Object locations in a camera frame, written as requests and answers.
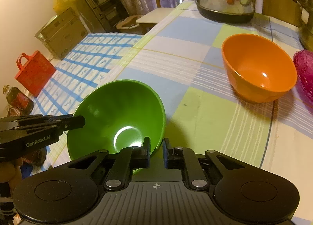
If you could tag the black storage rack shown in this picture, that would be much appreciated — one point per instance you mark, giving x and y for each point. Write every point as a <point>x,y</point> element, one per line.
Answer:
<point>102,0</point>

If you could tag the small pink glass dish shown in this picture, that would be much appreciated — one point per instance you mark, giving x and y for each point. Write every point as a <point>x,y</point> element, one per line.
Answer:
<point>305,61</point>

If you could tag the green plastic bowl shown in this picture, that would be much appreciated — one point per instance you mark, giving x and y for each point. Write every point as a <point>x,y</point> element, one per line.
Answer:
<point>117,112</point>

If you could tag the orange plastic bowl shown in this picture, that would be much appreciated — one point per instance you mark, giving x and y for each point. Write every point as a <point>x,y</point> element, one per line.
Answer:
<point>259,73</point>

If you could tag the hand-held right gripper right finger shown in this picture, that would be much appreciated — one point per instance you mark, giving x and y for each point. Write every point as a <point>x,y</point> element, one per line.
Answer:
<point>165,152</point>

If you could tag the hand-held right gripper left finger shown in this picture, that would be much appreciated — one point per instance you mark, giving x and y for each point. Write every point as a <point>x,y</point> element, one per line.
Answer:
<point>141,157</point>

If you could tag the stainless steel steamer pot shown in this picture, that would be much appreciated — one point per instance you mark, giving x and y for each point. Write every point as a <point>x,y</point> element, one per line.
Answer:
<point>307,7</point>

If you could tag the red tote bag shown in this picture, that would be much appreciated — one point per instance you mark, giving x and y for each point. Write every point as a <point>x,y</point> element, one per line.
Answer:
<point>34,73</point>

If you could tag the cardboard box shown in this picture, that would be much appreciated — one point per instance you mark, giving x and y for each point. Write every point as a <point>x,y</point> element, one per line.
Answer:
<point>61,34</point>

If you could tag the white wooden chair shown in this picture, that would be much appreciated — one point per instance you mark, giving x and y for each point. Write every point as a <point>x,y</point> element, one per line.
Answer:
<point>159,14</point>

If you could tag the pastel checked tablecloth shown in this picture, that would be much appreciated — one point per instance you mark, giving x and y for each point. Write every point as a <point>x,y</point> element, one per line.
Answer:
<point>207,122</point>

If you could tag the person's left hand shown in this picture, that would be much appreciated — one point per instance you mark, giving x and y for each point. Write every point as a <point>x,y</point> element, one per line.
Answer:
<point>7,171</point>

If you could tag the blue checked white cloth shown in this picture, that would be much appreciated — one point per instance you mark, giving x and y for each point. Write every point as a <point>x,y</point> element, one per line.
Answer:
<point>85,63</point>

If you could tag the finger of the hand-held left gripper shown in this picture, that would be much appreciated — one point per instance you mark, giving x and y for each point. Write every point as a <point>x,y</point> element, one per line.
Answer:
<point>73,122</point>

